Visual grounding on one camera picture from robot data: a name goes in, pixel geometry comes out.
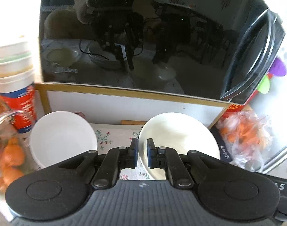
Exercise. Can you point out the black Midea microwave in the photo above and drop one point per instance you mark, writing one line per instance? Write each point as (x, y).
(211, 49)

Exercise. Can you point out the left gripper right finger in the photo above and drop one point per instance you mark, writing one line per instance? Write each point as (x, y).
(168, 159)

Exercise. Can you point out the stack of paper cups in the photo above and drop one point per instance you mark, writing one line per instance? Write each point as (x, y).
(17, 87)

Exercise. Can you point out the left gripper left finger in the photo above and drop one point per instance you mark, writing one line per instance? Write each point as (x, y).
(109, 165)

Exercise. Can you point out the glass jar with tangerines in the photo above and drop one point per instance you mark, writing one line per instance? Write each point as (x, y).
(15, 155)

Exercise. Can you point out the grey refrigerator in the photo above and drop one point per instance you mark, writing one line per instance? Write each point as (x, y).
(273, 105)

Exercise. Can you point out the floral tablecloth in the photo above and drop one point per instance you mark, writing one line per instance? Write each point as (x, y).
(116, 135)

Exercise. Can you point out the plastic bag of oranges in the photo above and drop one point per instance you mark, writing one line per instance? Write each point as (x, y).
(248, 138)

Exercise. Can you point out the cream bowl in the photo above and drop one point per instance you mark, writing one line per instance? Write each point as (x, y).
(178, 131)

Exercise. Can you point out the dark cardboard box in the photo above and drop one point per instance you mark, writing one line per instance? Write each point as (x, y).
(224, 154)

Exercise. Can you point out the white bowl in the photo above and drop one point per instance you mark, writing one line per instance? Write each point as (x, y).
(60, 135)

